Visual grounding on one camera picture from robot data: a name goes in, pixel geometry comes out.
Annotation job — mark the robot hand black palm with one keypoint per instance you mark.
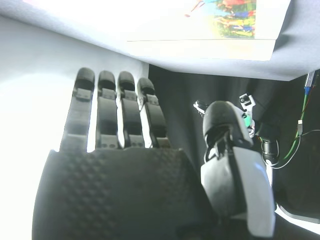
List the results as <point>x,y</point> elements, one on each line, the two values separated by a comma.
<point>117,190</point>

